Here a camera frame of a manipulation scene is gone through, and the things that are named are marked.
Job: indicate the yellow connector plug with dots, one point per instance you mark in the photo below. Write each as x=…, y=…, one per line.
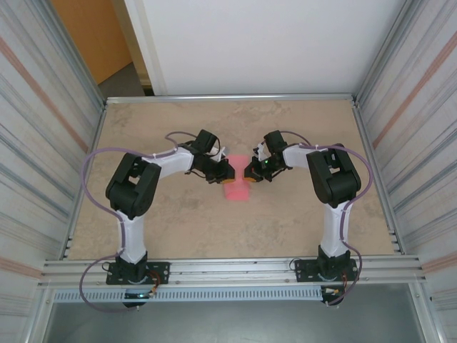
x=333, y=292

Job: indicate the pink cloth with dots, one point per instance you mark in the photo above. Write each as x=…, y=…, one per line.
x=237, y=191

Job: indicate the aluminium table side rail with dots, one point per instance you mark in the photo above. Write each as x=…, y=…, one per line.
x=367, y=143
x=99, y=125

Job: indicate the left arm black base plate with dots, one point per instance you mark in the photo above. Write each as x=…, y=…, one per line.
x=160, y=269

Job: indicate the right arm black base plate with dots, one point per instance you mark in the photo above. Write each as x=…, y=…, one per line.
x=303, y=271

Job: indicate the orange wooden door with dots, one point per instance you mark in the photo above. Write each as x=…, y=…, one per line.
x=89, y=35

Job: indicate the long aluminium table edge rail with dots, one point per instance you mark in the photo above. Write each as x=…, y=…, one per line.
x=232, y=98

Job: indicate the wide aluminium mounting rail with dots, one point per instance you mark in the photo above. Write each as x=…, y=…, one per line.
x=232, y=271

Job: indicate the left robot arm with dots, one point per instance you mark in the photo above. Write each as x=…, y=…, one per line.
x=132, y=189

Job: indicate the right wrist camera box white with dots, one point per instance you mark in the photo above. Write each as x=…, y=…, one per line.
x=260, y=151

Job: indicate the aluminium corner post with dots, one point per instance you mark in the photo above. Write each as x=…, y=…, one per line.
x=75, y=53
x=383, y=53

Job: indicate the small board with green light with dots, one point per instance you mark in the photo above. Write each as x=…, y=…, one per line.
x=139, y=295

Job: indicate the grey metal sheet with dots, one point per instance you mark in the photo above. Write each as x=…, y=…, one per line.
x=228, y=325

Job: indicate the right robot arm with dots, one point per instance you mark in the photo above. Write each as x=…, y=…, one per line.
x=335, y=178

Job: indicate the translucent striped side panel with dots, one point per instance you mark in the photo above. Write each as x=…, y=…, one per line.
x=35, y=107
x=421, y=107

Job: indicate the white door frame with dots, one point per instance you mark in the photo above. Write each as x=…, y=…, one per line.
x=143, y=43

